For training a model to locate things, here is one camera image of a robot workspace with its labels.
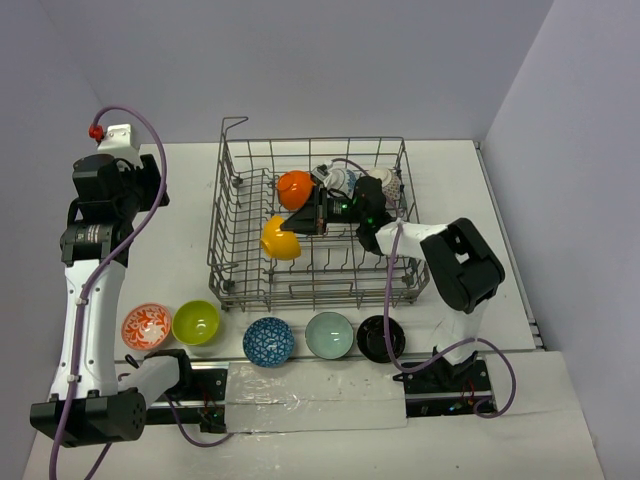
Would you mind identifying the orange white patterned bowl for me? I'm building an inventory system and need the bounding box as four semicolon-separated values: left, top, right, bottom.
121;303;172;351

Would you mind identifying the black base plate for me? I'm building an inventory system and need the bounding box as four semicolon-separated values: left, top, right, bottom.
118;356;228;434
393;358;497;418

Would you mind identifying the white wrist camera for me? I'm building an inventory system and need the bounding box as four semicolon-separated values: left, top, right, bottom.
310;164;333;189
88;124;143;170

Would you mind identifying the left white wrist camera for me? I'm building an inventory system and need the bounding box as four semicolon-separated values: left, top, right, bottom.
88;124;143;170

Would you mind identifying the light teal bowl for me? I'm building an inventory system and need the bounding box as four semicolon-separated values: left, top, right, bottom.
305;312;354;360

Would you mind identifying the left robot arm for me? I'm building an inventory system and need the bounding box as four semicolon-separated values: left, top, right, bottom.
30;153;196;448

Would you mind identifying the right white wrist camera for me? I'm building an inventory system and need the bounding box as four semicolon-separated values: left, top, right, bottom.
310;164;333;189

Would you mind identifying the yellow-orange bowl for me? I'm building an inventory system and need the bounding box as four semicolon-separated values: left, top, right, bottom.
260;215;301;261

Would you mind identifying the grey wire dish rack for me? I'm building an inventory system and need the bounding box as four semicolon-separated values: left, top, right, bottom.
207;116;429;311

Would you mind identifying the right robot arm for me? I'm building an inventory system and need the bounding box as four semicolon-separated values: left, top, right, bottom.
281;175;505;391

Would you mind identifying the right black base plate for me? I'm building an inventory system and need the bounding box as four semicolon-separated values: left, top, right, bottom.
393;358;497;418

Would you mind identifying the blue floral bowl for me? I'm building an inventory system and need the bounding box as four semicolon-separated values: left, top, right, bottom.
324;167;358;198

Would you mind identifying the orange bowl white inside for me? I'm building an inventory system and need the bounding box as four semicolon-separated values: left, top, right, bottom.
276;170;315;211

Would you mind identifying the grey patterned bowl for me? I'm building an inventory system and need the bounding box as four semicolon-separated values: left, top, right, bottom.
368;168;401;203

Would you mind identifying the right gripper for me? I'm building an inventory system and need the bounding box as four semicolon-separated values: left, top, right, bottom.
281;185;367;236

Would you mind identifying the blue triangle pattern bowl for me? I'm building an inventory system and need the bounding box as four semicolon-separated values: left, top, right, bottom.
242;317;295;368

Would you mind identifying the lime green bowl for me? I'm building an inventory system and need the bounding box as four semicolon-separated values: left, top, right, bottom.
172;300;220;346

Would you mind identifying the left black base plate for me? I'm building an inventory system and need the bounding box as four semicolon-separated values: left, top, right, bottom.
118;356;228;434

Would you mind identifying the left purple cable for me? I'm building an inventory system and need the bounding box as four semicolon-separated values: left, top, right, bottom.
48;104;236;480

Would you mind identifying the black glossy bowl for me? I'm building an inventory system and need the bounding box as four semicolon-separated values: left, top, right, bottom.
356;315;406;364

